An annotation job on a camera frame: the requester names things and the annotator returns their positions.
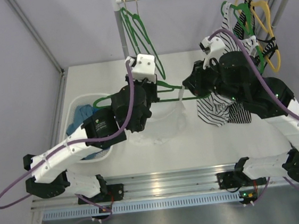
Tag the striped tank top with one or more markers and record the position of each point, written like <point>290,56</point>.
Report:
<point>218,110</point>

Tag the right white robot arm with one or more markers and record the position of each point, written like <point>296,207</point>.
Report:
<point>274,103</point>

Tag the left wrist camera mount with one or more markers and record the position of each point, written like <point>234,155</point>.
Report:
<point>142,66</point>

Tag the green hanger with striped top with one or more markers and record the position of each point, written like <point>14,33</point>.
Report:
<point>240,20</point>

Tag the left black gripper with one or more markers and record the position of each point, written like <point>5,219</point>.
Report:
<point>151,91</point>

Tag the white tank top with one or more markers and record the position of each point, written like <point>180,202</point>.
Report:
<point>167,121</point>

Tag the white plastic laundry basket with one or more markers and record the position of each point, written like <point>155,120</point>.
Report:
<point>93,127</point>

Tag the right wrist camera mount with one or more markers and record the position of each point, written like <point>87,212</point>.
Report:
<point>213,49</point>

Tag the light blue garment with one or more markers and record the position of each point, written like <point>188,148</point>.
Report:
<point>74,124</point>

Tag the dark blue garment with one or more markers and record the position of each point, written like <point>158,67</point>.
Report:
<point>98,155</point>

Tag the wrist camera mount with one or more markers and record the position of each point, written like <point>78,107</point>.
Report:
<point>142,66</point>
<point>213,49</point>

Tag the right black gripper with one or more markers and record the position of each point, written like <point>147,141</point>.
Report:
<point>194,81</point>

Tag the aluminium mounting rail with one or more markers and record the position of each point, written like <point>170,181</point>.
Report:
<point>154,191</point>

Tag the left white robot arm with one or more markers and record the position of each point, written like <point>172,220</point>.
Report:
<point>129,111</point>

